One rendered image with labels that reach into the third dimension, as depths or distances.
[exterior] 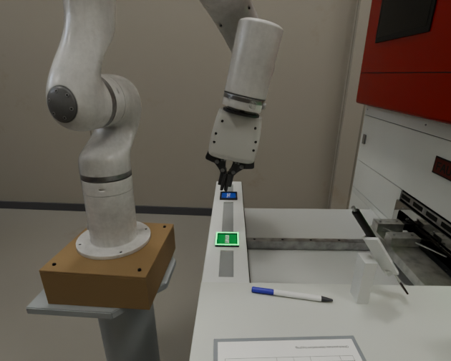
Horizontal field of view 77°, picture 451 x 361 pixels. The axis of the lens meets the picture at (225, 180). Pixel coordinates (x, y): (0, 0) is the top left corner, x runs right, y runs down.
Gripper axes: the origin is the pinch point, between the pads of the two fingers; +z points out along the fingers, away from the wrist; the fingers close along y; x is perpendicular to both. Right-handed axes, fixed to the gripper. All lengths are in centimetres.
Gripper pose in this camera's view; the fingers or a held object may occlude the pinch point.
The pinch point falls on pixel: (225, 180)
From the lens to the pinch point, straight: 62.3
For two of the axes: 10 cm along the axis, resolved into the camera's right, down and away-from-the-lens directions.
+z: -2.1, 9.1, 3.5
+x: -0.2, 3.5, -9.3
